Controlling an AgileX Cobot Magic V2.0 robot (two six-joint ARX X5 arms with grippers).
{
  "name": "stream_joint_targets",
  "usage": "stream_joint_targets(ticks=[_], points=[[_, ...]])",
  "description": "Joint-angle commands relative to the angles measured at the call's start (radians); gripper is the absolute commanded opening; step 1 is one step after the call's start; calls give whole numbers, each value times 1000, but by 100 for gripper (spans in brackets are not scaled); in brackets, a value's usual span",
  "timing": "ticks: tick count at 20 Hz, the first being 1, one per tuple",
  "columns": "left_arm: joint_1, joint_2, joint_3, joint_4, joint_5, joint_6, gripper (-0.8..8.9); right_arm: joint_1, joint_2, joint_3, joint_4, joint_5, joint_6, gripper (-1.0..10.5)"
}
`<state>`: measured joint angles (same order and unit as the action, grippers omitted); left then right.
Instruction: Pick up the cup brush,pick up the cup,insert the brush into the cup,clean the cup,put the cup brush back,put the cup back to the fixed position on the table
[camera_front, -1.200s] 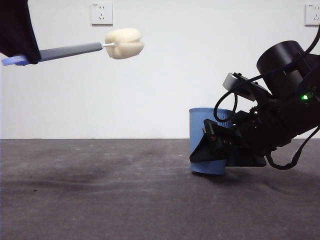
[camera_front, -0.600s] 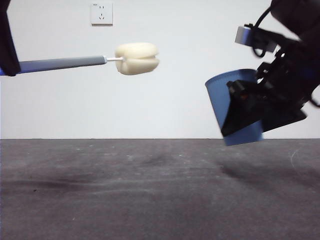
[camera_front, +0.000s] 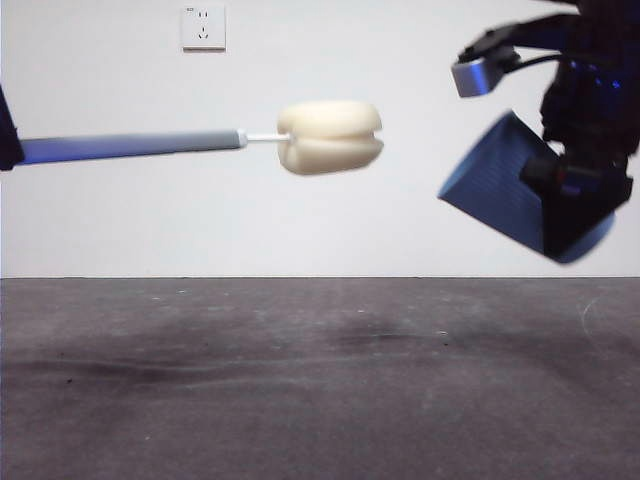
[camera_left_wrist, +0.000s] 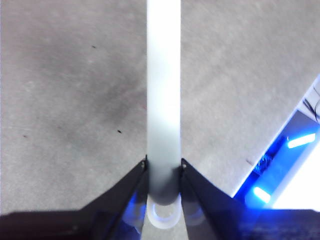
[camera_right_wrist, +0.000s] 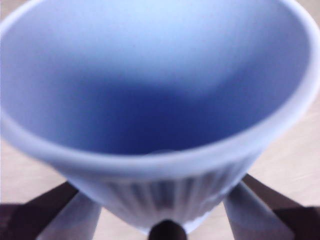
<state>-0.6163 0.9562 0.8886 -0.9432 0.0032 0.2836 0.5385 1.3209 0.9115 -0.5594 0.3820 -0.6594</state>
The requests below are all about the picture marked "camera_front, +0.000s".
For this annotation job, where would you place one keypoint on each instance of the blue ribbed plastic cup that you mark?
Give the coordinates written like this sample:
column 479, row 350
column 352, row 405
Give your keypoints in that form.
column 490, row 190

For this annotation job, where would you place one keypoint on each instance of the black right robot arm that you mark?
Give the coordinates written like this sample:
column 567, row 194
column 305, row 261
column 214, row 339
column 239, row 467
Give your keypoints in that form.
column 590, row 110

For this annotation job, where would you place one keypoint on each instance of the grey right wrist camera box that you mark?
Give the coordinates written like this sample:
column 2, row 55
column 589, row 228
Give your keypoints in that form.
column 477, row 77

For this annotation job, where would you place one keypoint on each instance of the white wall socket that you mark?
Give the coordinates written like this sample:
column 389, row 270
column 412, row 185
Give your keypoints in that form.
column 203, row 27

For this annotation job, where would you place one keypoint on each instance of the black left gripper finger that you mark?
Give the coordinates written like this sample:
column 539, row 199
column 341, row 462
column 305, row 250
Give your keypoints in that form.
column 7, row 140

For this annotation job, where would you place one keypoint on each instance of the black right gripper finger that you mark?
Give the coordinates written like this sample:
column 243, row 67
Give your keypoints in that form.
column 570, row 220

